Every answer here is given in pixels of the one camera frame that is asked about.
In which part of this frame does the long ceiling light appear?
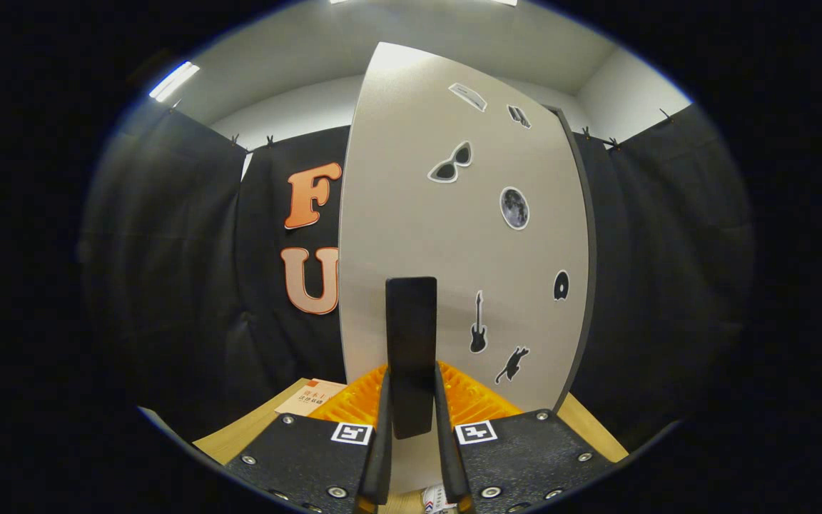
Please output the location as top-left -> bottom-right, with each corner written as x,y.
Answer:
329,0 -> 519,7

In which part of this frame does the narrow ceiling light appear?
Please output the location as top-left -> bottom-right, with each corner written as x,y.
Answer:
149,61 -> 201,103

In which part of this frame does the beige orange cover book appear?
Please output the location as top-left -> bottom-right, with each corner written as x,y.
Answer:
274,378 -> 347,417

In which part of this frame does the white canvas shoe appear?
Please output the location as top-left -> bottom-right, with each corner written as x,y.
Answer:
422,485 -> 458,513

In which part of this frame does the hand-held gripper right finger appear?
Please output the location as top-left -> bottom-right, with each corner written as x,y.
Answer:
432,361 -> 613,514

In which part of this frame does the beige shoe cabinet door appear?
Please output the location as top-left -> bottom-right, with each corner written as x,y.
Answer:
338,41 -> 590,495

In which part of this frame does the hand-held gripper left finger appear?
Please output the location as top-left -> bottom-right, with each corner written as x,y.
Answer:
224,364 -> 392,514

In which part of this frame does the black door handle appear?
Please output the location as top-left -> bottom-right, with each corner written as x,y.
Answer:
385,277 -> 438,440

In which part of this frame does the black backdrop cloth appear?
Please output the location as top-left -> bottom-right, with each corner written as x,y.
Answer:
79,104 -> 754,450

